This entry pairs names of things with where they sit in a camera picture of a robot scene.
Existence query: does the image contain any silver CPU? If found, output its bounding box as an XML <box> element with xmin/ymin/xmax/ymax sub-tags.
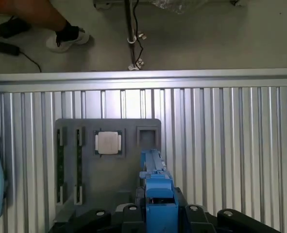
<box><xmin>94</xmin><ymin>131</ymin><xmax>123</xmax><ymax>155</ymax></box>

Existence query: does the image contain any green RAM stick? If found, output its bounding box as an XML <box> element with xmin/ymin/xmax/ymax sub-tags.
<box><xmin>75</xmin><ymin>128</ymin><xmax>82</xmax><ymax>203</ymax></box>
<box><xmin>57</xmin><ymin>128</ymin><xmax>63</xmax><ymax>203</ymax></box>

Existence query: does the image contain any black power strip cable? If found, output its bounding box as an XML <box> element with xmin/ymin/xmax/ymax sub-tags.
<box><xmin>18</xmin><ymin>50</ymin><xmax>43</xmax><ymax>73</ymax></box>

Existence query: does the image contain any black power strip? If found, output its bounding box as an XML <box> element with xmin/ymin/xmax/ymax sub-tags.
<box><xmin>0</xmin><ymin>39</ymin><xmax>20</xmax><ymax>56</ymax></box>

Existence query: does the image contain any black metal pole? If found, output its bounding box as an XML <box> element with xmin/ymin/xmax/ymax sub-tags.
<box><xmin>123</xmin><ymin>0</ymin><xmax>137</xmax><ymax>67</ymax></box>

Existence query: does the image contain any person's leg with black sock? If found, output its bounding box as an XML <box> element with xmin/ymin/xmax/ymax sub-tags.
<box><xmin>0</xmin><ymin>0</ymin><xmax>80</xmax><ymax>46</ymax></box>

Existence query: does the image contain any grey parts rack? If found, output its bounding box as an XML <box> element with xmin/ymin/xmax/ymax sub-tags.
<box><xmin>52</xmin><ymin>118</ymin><xmax>186</xmax><ymax>233</ymax></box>

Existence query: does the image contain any clear plastic bag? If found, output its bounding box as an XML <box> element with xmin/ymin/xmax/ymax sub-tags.
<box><xmin>151</xmin><ymin>0</ymin><xmax>194</xmax><ymax>16</ymax></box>

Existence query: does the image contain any white sneaker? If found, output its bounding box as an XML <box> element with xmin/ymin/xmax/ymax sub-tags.
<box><xmin>46</xmin><ymin>27</ymin><xmax>90</xmax><ymax>53</ymax></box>

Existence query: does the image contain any white pole clamp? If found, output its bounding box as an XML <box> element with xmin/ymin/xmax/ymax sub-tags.
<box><xmin>128</xmin><ymin>59</ymin><xmax>144</xmax><ymax>71</ymax></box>
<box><xmin>127</xmin><ymin>32</ymin><xmax>148</xmax><ymax>45</ymax></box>

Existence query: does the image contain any black power adapter brick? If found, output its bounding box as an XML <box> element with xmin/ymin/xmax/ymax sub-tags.
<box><xmin>0</xmin><ymin>18</ymin><xmax>33</xmax><ymax>39</ymax></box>

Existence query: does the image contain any thin black hanging cable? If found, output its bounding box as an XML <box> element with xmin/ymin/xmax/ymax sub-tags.
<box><xmin>132</xmin><ymin>0</ymin><xmax>144</xmax><ymax>66</ymax></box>

